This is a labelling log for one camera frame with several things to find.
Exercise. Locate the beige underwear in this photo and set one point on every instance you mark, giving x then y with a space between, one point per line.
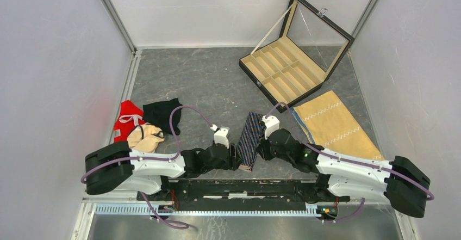
145 138

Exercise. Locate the red underwear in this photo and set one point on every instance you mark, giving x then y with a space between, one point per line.
129 118

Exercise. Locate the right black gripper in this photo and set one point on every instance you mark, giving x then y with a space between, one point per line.
262 149

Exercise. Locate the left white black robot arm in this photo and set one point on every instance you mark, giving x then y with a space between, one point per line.
118 167

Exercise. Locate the tan cloth mat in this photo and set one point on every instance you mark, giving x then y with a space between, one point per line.
326 121

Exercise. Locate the blue striped boxer shorts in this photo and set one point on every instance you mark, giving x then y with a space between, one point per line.
249 140

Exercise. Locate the black compartment box glass lid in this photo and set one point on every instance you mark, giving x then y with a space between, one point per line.
297 55

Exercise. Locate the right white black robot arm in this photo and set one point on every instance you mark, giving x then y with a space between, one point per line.
399 182

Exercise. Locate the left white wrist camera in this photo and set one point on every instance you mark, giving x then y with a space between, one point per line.
220 135

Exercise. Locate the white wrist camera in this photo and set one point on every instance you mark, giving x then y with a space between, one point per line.
220 135
271 124

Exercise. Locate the white cable tray strip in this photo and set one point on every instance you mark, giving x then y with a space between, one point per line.
143 209

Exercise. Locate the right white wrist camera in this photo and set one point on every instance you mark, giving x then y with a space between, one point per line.
271 124

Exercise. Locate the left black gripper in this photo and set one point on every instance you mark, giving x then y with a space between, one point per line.
233 161

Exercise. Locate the black underwear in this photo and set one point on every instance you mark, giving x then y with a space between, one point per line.
158 113

